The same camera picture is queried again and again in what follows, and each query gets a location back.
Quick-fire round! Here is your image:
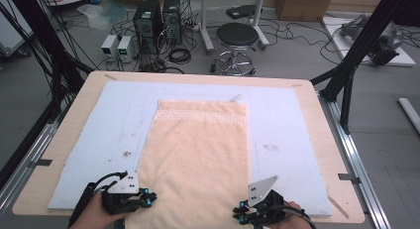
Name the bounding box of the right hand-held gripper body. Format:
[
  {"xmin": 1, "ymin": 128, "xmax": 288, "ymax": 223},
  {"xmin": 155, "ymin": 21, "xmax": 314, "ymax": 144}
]
[{"xmin": 246, "ymin": 175, "xmax": 287, "ymax": 228}]

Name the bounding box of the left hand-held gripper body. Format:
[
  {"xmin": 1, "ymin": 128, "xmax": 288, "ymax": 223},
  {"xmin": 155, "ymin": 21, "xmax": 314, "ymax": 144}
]
[{"xmin": 101, "ymin": 173, "xmax": 147, "ymax": 216}]

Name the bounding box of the peach terry towel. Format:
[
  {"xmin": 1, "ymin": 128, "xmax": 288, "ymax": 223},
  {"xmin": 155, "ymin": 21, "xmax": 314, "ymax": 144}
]
[{"xmin": 124, "ymin": 93, "xmax": 254, "ymax": 229}]

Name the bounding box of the person's left hand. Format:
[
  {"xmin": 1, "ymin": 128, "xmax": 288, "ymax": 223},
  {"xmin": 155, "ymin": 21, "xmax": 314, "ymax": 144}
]
[{"xmin": 69, "ymin": 192, "xmax": 129, "ymax": 229}]

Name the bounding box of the person's right hand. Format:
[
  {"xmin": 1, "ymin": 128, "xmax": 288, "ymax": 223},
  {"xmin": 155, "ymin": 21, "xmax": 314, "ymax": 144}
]
[{"xmin": 261, "ymin": 200, "xmax": 313, "ymax": 229}]

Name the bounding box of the white grid foam mat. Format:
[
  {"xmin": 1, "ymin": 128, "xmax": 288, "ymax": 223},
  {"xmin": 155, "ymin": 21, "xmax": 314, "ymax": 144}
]
[{"xmin": 48, "ymin": 79, "xmax": 334, "ymax": 218}]

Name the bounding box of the thin wooden stick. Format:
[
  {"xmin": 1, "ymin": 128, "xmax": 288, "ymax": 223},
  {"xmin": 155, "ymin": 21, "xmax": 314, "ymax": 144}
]
[{"xmin": 326, "ymin": 194, "xmax": 350, "ymax": 220}]

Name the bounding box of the white power supply box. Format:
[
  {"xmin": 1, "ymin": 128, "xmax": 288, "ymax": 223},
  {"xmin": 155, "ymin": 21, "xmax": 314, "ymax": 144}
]
[
  {"xmin": 117, "ymin": 35, "xmax": 139, "ymax": 61},
  {"xmin": 101, "ymin": 34, "xmax": 119, "ymax": 60}
]

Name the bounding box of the large black computer tower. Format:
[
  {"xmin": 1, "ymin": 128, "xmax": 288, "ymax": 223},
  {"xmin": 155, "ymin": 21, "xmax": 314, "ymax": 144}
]
[{"xmin": 133, "ymin": 0, "xmax": 164, "ymax": 55}]

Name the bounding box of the black round stool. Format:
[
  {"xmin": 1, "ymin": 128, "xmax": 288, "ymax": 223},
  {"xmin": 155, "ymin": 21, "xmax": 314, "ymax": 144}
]
[{"xmin": 210, "ymin": 22, "xmax": 261, "ymax": 77}]

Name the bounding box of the white tube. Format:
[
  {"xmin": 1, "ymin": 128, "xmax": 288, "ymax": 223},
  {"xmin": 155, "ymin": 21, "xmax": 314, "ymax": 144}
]
[{"xmin": 397, "ymin": 97, "xmax": 420, "ymax": 135}]

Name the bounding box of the slim black computer tower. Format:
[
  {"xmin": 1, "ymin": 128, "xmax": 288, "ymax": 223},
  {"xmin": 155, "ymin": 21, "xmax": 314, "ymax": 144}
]
[{"xmin": 162, "ymin": 0, "xmax": 183, "ymax": 45}]

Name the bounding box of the white desk leg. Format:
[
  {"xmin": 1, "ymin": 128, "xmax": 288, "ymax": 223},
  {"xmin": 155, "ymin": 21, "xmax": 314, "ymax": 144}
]
[
  {"xmin": 199, "ymin": 0, "xmax": 216, "ymax": 54},
  {"xmin": 250, "ymin": 0, "xmax": 270, "ymax": 49}
]

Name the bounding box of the white floor board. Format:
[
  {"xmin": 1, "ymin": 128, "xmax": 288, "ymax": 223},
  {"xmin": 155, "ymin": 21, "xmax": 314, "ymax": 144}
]
[{"xmin": 321, "ymin": 15, "xmax": 417, "ymax": 67}]

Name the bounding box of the clear plastic bag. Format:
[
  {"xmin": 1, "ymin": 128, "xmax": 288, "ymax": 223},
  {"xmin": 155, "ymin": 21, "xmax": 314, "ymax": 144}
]
[{"xmin": 77, "ymin": 3, "xmax": 129, "ymax": 31}]

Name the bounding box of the black flat device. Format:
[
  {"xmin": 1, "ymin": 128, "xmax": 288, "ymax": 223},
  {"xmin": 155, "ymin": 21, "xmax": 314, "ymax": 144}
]
[{"xmin": 226, "ymin": 4, "xmax": 258, "ymax": 21}]

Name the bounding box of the white panel board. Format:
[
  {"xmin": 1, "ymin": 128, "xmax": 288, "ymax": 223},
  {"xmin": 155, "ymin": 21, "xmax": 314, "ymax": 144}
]
[{"xmin": 0, "ymin": 0, "xmax": 35, "ymax": 57}]

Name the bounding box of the cardboard box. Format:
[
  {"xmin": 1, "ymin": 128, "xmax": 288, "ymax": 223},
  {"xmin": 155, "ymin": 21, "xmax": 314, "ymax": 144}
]
[{"xmin": 275, "ymin": 0, "xmax": 335, "ymax": 23}]

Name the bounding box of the grey machine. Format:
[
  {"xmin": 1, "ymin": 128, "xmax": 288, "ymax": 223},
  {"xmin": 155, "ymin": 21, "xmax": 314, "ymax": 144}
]
[{"xmin": 340, "ymin": 14, "xmax": 406, "ymax": 66}]

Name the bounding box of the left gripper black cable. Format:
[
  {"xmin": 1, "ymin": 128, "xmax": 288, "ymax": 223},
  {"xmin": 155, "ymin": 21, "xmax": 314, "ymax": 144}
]
[{"xmin": 67, "ymin": 171, "xmax": 129, "ymax": 229}]

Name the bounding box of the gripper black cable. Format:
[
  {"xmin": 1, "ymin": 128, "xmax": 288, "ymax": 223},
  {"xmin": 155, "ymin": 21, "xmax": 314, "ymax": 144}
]
[
  {"xmin": 67, "ymin": 171, "xmax": 129, "ymax": 229},
  {"xmin": 278, "ymin": 202, "xmax": 317, "ymax": 229}
]

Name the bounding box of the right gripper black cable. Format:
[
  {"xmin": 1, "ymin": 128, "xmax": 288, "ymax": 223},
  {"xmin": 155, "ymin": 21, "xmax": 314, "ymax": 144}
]
[{"xmin": 278, "ymin": 202, "xmax": 317, "ymax": 229}]

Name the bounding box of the grey metal bracket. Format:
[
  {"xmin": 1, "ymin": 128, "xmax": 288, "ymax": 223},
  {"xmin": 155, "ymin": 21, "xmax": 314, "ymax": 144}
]
[
  {"xmin": 338, "ymin": 172, "xmax": 362, "ymax": 185},
  {"xmin": 28, "ymin": 159, "xmax": 53, "ymax": 168}
]

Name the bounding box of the aluminium frame rail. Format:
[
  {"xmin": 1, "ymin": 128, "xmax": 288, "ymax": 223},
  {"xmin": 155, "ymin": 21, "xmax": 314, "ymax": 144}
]
[
  {"xmin": 317, "ymin": 91, "xmax": 392, "ymax": 229},
  {"xmin": 0, "ymin": 121, "xmax": 68, "ymax": 212}
]

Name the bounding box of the coiled black cable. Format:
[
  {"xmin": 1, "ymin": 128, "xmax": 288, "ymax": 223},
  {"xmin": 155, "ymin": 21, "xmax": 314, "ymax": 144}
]
[{"xmin": 167, "ymin": 48, "xmax": 192, "ymax": 65}]

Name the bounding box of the black floor cable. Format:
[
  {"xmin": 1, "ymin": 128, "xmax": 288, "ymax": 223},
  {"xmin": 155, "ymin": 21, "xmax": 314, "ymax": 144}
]
[{"xmin": 262, "ymin": 16, "xmax": 343, "ymax": 65}]

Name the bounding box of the black metal frame stand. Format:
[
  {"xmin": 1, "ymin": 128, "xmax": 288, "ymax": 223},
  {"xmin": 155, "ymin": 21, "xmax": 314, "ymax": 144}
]
[
  {"xmin": 310, "ymin": 0, "xmax": 420, "ymax": 135},
  {"xmin": 0, "ymin": 0, "xmax": 94, "ymax": 125}
]

